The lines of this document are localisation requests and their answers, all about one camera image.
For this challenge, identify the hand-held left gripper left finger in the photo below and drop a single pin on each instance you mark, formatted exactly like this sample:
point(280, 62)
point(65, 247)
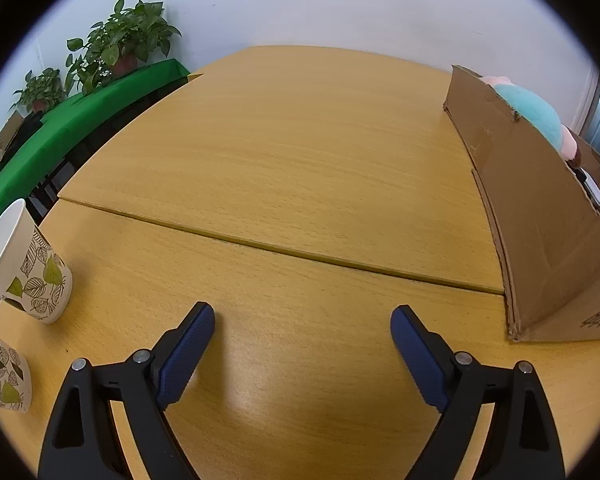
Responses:
point(187, 355)

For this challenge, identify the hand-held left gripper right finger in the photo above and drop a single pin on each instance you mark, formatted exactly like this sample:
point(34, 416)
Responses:
point(420, 355)

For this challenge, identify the wooden desktop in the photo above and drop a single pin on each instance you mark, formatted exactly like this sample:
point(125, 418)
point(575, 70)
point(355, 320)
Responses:
point(290, 160)

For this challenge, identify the leaf print paper cup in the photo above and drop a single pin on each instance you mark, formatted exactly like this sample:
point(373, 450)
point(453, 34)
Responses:
point(5, 375)
point(40, 280)

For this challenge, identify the teal and pink plush toy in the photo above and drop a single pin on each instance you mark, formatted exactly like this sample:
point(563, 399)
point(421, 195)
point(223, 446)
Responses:
point(530, 110)

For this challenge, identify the green table cloth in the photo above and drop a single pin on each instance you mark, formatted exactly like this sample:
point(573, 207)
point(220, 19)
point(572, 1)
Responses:
point(80, 105)

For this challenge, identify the small brown cardboard box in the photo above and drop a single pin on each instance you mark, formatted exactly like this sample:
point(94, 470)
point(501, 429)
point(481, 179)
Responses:
point(7, 135)

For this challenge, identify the small potted green plant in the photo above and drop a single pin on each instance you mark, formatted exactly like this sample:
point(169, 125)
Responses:
point(40, 87)

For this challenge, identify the large potted green plant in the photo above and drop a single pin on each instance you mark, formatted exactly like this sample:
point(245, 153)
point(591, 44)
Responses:
point(125, 30)

